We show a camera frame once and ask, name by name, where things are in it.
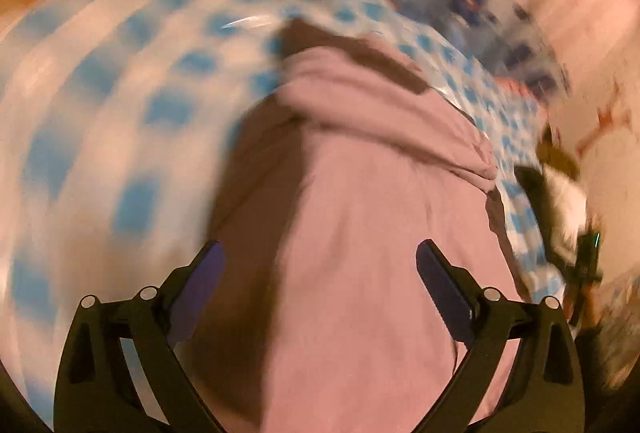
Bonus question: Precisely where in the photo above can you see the pink sweatshirt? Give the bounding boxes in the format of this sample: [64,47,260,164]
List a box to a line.
[192,18,533,433]

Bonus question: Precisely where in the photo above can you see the blue white checkered cloth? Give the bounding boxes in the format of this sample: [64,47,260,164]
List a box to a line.
[0,0,571,429]

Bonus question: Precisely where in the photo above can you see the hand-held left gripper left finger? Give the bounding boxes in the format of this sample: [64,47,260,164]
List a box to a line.
[52,240,228,433]

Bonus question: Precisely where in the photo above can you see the dark blue printed cloth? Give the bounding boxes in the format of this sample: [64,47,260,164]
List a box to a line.
[340,0,571,98]

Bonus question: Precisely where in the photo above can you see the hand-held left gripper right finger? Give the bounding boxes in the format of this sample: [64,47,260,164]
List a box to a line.
[415,239,586,433]

